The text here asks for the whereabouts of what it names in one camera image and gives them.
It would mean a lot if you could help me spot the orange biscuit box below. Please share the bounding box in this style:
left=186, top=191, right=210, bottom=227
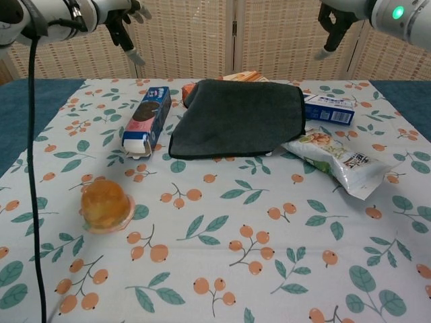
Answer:
left=181, top=70, right=270, bottom=109

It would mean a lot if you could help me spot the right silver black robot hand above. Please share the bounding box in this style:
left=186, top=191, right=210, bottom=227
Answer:
left=314, top=0, right=368, bottom=62

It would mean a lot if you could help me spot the teal table cover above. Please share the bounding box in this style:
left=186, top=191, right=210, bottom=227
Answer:
left=0, top=79, right=431, bottom=178

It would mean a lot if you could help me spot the blue chocolate cookie box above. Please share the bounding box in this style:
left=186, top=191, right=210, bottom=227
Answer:
left=121, top=85, right=172, bottom=161

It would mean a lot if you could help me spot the orange fruit jelly cup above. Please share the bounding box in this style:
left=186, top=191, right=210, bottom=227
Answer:
left=79, top=180, right=137, bottom=236

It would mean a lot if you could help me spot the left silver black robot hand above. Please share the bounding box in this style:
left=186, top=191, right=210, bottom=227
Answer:
left=106, top=0, right=153, bottom=67

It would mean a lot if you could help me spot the woven folding screen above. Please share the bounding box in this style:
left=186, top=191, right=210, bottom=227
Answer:
left=0, top=0, right=431, bottom=81

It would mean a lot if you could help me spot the blue white toothpaste box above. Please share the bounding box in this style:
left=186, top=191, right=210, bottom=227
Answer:
left=302, top=93, right=356, bottom=127

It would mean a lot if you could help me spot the blue towel with black trim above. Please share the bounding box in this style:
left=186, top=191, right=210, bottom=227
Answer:
left=168, top=78, right=307, bottom=161

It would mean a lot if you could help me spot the black hanging arm cable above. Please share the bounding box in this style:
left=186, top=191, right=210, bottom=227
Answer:
left=20, top=0, right=47, bottom=323

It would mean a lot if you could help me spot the floral orange fruit tablecloth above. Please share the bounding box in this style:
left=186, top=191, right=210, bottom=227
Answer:
left=0, top=77, right=431, bottom=323

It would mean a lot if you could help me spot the white green nut snack bag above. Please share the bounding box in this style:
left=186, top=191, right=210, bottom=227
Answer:
left=281, top=131, right=391, bottom=201

